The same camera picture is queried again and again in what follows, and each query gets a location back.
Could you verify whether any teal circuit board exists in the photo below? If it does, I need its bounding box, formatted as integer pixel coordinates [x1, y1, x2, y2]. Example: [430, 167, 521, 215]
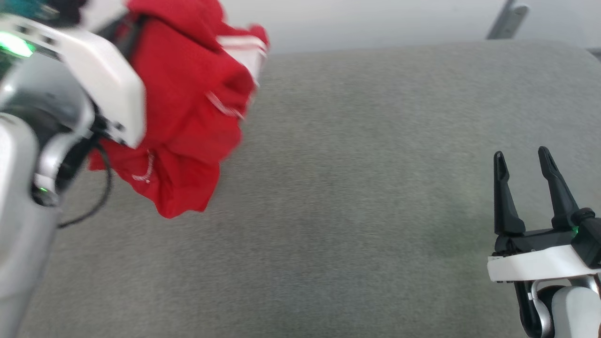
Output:
[0, 0, 47, 22]

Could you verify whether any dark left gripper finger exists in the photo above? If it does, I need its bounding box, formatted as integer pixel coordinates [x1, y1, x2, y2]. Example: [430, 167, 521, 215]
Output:
[101, 14, 142, 53]

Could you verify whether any red basketball jersey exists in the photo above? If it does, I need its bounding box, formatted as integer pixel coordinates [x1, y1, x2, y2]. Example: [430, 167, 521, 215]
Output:
[88, 0, 270, 220]

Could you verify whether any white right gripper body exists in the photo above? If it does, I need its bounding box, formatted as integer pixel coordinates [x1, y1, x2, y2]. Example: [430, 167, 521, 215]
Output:
[487, 228, 601, 283]

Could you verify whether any grey metal wall bar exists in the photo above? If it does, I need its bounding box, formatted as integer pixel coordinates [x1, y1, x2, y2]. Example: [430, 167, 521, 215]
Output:
[486, 0, 517, 40]

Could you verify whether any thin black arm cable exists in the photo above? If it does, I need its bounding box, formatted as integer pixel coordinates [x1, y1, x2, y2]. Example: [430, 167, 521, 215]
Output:
[59, 141, 114, 229]

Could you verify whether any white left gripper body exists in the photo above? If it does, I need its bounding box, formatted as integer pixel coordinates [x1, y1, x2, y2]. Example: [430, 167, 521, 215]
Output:
[0, 13, 147, 149]

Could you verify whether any grey fabric sofa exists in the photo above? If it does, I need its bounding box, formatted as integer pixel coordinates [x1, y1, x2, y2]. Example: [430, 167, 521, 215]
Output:
[19, 40, 601, 338]

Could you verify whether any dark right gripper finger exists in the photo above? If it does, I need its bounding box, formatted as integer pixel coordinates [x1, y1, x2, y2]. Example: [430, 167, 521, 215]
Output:
[538, 146, 580, 231]
[493, 150, 526, 237]

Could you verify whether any grey metal bracket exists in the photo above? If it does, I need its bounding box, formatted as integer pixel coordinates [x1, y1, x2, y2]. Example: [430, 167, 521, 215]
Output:
[498, 5, 530, 40]

